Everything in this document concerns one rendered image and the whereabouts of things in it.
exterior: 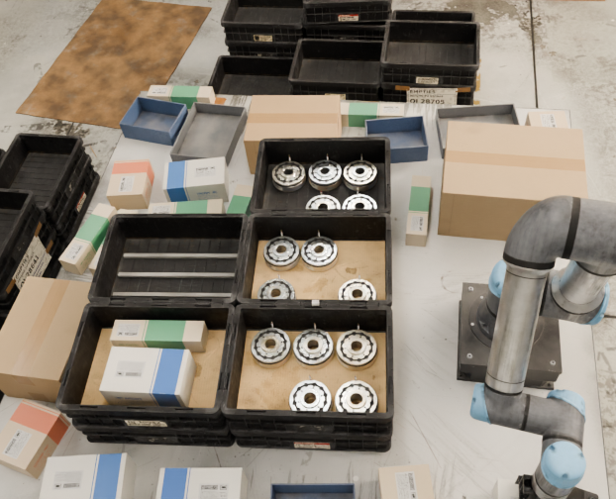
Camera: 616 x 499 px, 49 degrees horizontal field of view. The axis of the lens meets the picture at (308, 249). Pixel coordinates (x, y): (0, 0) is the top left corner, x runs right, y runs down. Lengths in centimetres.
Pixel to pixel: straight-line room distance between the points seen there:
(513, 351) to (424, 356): 56
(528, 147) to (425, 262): 46
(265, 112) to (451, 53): 109
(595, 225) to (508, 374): 34
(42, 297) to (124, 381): 42
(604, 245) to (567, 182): 80
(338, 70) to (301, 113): 95
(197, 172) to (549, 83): 214
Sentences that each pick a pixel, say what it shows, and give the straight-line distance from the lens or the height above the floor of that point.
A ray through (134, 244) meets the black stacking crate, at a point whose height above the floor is 83.
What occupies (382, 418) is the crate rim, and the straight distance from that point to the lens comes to 157.
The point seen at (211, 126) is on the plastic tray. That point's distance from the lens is 253.
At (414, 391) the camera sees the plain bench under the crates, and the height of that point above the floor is 70.
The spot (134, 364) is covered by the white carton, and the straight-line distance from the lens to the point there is 174.
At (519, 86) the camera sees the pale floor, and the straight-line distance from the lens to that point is 376.
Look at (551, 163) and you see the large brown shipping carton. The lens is 211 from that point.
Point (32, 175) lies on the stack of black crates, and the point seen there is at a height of 38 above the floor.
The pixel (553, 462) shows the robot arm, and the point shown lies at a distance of 138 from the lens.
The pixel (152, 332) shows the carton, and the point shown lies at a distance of 181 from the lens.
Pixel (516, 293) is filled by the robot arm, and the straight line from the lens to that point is 133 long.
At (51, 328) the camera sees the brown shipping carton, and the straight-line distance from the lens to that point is 195.
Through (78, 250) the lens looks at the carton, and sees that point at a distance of 221.
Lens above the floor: 238
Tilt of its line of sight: 53 degrees down
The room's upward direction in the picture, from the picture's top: 8 degrees counter-clockwise
